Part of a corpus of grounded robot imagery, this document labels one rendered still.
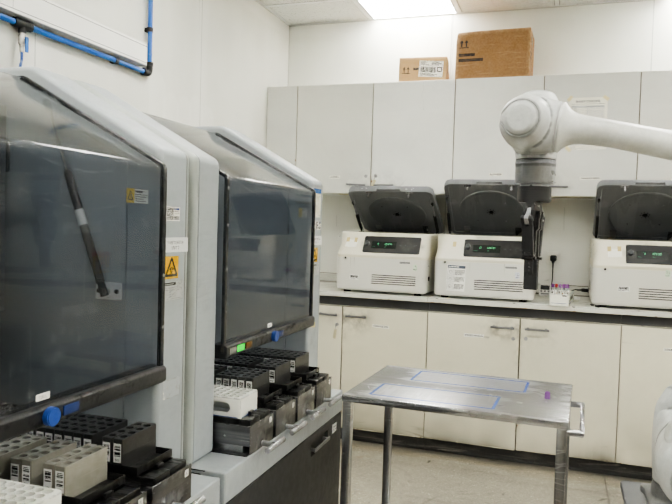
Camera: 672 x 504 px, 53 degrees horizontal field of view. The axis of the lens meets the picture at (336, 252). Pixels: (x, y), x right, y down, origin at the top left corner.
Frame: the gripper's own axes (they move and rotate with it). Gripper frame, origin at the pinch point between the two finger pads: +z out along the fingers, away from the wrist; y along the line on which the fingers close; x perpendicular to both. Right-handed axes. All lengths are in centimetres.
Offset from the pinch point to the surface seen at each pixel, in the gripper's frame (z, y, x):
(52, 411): 20, -89, 49
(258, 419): 38, -24, 59
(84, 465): 32, -80, 54
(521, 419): 38.0, 14.1, 4.5
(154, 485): 39, -68, 49
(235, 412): 36, -29, 62
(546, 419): 37.2, 15.4, -1.4
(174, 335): 15, -51, 62
